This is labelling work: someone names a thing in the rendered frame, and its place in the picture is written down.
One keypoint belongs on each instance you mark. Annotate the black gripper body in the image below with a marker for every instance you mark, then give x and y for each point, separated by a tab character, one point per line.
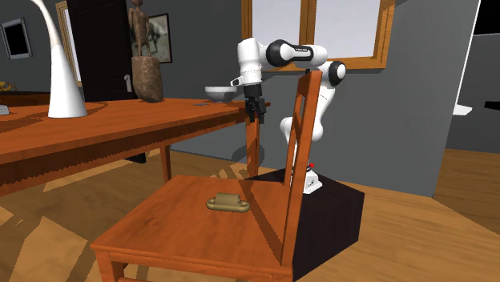
253	91

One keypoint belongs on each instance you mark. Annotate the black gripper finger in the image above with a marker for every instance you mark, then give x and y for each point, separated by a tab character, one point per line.
258	111

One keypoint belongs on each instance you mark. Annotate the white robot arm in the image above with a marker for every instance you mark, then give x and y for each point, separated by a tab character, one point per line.
250	54

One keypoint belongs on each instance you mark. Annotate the white bowl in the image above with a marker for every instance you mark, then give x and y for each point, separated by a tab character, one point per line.
220	93

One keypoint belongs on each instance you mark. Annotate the small blue flat object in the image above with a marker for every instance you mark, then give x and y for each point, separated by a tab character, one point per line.
201	104

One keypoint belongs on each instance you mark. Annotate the wooden framed window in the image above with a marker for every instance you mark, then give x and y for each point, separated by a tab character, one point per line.
343	31

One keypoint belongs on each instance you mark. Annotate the brown figure sculpture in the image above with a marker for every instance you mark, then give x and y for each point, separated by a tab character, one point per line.
145	66

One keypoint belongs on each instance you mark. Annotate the dark robot stand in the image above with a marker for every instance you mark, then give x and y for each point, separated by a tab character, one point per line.
332	218

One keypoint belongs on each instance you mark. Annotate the orange wooden chair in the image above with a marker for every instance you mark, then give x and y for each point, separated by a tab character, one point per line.
187	222

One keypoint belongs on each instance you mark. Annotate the dark door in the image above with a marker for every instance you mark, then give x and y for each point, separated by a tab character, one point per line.
101	50

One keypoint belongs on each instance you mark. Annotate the orange wooden table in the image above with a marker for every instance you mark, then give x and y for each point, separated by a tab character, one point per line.
97	129

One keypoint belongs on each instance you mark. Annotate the white tall curved vase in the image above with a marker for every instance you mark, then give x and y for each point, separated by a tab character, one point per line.
62	86

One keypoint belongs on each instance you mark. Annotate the grey framed black picture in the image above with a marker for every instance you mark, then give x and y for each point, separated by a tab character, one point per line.
16	38

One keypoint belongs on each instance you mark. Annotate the dark framed wall picture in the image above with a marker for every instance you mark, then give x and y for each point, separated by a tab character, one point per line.
163	39

